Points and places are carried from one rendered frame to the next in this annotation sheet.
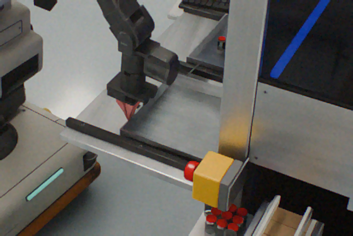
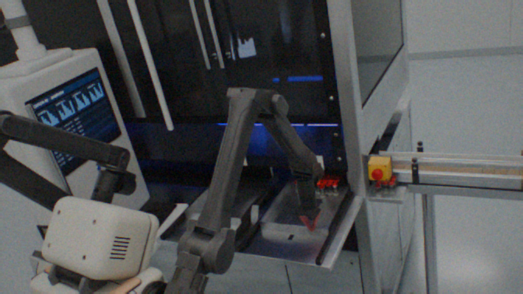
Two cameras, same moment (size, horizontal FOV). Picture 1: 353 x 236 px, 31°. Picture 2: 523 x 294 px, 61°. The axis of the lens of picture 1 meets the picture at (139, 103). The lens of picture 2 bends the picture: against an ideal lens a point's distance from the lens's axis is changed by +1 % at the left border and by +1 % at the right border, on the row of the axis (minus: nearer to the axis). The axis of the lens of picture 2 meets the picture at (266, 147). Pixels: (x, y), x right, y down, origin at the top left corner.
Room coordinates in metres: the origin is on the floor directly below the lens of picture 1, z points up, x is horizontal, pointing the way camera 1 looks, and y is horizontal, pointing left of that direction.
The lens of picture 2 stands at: (1.23, 1.26, 1.82)
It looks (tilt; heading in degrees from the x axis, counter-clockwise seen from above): 25 degrees down; 270
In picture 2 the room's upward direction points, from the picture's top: 12 degrees counter-clockwise
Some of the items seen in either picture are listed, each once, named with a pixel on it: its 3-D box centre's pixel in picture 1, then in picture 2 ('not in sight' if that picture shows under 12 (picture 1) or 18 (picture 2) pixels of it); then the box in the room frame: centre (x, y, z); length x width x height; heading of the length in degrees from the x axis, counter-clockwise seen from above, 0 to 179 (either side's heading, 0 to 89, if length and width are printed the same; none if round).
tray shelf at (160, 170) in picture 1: (213, 88); (263, 214); (1.30, -0.19, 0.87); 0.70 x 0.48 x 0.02; 150
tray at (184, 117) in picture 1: (210, 125); (309, 201); (1.12, -0.17, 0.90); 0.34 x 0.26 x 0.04; 61
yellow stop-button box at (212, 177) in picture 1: (216, 180); (380, 167); (0.85, -0.14, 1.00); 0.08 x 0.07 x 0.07; 60
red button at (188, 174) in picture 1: (195, 171); (377, 173); (0.87, -0.10, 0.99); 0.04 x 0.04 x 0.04; 60
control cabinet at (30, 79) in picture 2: not in sight; (73, 151); (2.01, -0.44, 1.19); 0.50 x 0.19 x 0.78; 68
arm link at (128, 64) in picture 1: (137, 58); (306, 183); (1.13, 0.01, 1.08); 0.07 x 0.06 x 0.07; 58
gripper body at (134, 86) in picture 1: (132, 79); (307, 201); (1.14, 0.02, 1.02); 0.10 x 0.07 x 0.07; 60
